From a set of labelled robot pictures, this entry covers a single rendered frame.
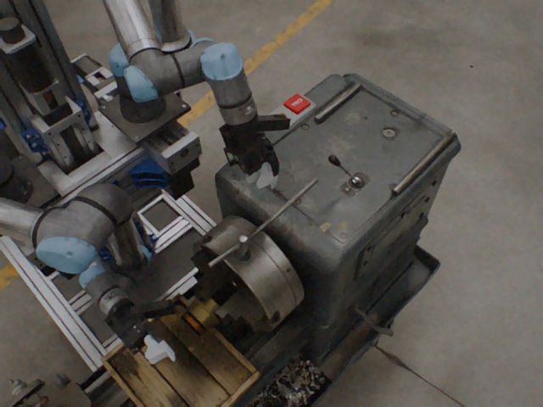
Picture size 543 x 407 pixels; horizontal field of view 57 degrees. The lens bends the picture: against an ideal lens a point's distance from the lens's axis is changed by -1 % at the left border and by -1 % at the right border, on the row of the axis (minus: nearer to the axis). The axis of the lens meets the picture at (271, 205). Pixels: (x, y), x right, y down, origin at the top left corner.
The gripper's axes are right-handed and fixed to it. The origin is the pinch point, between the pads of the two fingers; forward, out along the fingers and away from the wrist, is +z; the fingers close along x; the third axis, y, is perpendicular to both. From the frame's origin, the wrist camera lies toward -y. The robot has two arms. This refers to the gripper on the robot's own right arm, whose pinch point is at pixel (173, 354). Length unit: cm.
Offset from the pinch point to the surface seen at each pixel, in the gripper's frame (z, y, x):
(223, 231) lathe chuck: -10.3, -28.7, 13.7
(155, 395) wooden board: -2.5, 9.7, -19.4
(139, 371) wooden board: -11.0, 8.9, -19.3
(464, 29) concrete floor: -79, -308, -110
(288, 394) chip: 19, -21, -47
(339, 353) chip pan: 21, -45, -55
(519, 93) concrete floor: -15, -274, -111
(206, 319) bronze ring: -0.1, -11.7, 2.5
